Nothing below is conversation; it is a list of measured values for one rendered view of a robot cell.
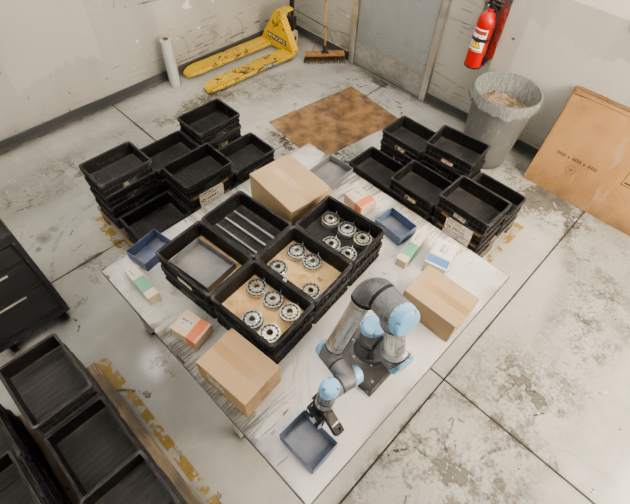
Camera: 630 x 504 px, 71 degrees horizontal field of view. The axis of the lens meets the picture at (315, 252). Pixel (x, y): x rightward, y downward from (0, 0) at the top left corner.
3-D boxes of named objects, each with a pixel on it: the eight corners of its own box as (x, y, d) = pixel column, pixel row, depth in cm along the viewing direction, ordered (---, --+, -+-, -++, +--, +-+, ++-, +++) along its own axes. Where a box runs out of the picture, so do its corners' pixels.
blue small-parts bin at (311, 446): (337, 447, 190) (338, 442, 185) (312, 474, 183) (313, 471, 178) (304, 414, 198) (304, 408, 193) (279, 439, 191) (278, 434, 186)
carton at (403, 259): (404, 269, 249) (406, 263, 245) (394, 264, 251) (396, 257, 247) (423, 243, 262) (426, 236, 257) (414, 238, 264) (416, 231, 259)
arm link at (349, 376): (349, 353, 178) (327, 366, 172) (367, 375, 172) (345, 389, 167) (346, 363, 183) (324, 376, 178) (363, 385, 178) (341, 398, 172)
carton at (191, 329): (172, 334, 219) (169, 327, 213) (189, 316, 226) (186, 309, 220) (197, 350, 215) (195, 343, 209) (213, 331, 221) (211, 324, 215)
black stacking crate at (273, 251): (351, 277, 231) (353, 264, 222) (315, 315, 216) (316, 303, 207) (293, 239, 246) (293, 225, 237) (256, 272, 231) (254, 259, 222)
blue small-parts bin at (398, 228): (373, 226, 268) (375, 218, 263) (390, 214, 275) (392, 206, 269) (397, 246, 260) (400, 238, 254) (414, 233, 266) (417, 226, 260)
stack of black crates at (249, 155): (253, 164, 381) (250, 131, 354) (277, 181, 369) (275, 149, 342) (215, 186, 363) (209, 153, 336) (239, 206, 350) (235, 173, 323)
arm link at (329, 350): (358, 265, 155) (307, 354, 182) (378, 286, 150) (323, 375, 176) (379, 261, 163) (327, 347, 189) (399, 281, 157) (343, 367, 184)
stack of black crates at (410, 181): (445, 216, 351) (458, 185, 325) (423, 237, 338) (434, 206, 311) (405, 190, 368) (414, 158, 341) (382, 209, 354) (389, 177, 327)
